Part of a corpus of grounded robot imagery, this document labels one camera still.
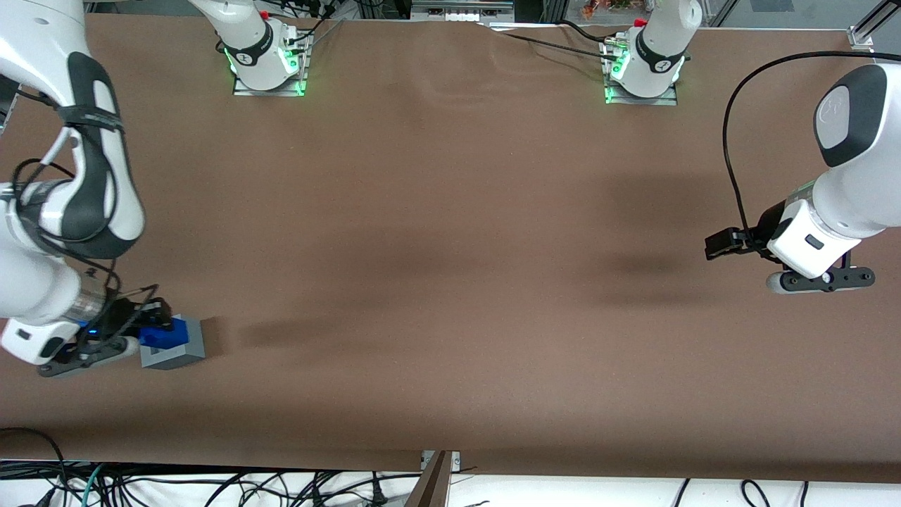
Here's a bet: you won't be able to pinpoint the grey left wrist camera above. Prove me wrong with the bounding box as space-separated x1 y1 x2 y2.
766 266 876 295

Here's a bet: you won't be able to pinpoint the teal cable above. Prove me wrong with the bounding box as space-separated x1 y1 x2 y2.
80 463 108 507

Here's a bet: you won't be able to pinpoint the gray square base block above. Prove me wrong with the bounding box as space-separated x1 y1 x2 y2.
139 314 206 370

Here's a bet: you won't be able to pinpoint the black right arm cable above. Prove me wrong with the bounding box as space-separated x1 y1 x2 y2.
12 88 126 282

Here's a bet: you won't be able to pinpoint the blue plastic part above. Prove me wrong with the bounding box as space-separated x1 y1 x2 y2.
139 318 188 350

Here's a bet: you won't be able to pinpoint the black base power cable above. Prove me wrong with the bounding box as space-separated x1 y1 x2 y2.
477 20 620 60

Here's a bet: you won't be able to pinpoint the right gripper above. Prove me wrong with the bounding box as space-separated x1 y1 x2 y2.
0 298 175 366

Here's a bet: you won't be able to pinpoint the brown table cover sheet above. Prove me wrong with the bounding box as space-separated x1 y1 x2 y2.
0 13 901 484

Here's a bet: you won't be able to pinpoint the tangled black cable bundle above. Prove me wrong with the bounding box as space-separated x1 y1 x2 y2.
99 465 412 507

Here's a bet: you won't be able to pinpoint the aluminium profile beam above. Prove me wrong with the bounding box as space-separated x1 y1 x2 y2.
405 451 453 507

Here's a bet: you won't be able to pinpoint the black looped floor cable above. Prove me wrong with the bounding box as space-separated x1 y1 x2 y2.
0 427 69 507

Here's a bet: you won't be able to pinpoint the aluminium corner profile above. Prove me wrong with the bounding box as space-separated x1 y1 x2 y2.
848 0 901 51

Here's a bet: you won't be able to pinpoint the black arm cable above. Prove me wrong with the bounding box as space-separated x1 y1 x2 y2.
12 88 126 282
723 50 901 256

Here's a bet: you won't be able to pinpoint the white power strip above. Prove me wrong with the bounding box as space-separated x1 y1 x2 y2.
411 0 515 23

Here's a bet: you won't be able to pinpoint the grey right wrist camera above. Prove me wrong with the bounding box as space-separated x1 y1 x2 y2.
37 336 141 379

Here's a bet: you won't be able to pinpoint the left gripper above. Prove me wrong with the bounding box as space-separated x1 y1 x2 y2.
705 199 862 280

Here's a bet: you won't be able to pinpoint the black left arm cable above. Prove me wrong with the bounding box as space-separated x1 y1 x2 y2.
723 50 901 256

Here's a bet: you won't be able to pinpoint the orange cluttered objects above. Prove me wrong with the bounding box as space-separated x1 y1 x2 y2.
580 0 638 20

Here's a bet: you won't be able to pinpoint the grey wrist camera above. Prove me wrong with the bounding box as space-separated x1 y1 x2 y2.
766 266 876 295
37 336 141 379

